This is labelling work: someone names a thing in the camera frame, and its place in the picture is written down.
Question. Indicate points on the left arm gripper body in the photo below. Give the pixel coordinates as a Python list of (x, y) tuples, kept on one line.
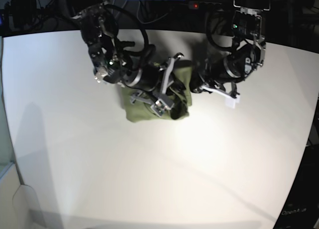
[(222, 81)]

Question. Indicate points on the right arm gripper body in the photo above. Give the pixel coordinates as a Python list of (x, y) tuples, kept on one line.
[(152, 85)]

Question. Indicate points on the green T-shirt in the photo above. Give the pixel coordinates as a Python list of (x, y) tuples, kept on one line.
[(140, 112)]

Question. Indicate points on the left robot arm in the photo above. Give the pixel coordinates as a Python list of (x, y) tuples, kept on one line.
[(245, 21)]

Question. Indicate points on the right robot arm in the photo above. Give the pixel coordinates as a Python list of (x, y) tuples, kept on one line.
[(110, 56)]

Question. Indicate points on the black OpenArm case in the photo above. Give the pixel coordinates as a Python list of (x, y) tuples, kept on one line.
[(301, 209)]

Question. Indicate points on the white panel at left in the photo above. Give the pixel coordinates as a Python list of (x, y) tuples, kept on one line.
[(19, 207)]

